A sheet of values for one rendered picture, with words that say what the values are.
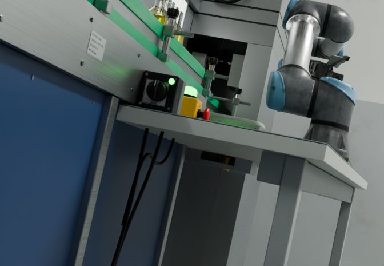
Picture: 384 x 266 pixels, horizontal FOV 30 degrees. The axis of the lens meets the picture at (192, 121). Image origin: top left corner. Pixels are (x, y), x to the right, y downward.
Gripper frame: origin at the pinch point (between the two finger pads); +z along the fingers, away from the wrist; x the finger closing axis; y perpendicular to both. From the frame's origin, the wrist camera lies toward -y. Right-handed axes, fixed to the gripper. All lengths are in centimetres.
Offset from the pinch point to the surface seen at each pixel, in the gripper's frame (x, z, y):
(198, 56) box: -3, -85, 14
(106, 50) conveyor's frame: -22, 81, 127
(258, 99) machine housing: -15, -53, -2
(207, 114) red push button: -28, 47, 81
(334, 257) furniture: -66, -3, -24
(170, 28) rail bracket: -11, 50, 100
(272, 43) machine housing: 10, -55, -3
